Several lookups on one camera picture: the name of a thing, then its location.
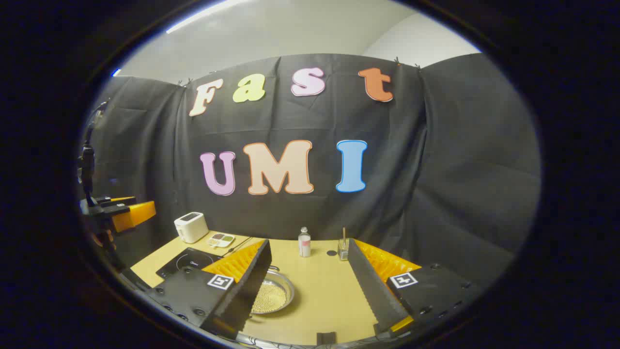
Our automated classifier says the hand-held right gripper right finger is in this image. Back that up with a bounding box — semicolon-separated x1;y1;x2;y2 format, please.
347;238;485;339

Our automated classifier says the steel pot with black handles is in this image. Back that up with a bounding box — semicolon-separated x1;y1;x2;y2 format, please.
249;265;295;316

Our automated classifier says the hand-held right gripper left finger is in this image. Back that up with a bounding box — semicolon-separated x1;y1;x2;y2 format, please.
148;238;273;340

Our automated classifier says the white toaster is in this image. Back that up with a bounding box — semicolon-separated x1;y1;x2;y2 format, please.
174;212;209;244

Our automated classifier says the black power cable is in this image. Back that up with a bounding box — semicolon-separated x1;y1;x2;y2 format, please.
220;237;253;257

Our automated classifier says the white sectioned bean dish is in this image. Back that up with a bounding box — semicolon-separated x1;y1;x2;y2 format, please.
207;233;236;248

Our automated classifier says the black induction cooktop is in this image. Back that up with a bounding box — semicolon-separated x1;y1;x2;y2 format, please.
155;247;226;281

